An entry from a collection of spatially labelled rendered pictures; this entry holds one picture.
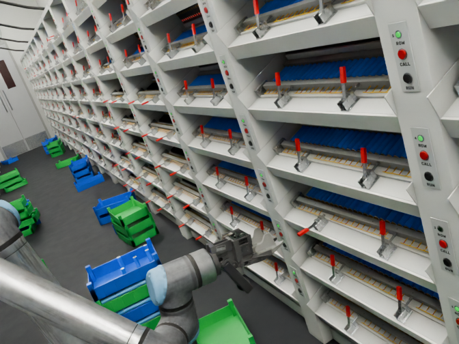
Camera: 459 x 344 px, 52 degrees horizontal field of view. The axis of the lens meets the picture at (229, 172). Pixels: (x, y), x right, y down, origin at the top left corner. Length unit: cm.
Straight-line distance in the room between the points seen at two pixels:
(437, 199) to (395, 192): 13
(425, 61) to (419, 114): 10
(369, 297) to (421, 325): 18
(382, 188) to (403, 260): 19
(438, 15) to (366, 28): 16
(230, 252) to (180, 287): 16
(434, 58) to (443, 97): 7
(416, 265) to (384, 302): 25
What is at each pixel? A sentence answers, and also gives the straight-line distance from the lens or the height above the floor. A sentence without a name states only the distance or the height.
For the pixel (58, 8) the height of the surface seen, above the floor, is 166.
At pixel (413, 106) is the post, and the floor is 93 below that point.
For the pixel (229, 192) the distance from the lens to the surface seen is 192.
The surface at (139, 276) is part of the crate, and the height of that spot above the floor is 34.
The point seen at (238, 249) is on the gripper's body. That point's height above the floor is 62.
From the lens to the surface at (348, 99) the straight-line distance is 105.
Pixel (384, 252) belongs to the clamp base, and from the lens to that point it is 120.
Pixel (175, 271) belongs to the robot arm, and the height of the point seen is 66.
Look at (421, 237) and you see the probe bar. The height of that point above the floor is 58.
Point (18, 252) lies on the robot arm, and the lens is 137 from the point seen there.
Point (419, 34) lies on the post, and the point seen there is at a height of 105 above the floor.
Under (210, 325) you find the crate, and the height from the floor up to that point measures 0.
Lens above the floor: 118
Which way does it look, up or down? 17 degrees down
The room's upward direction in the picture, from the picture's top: 20 degrees counter-clockwise
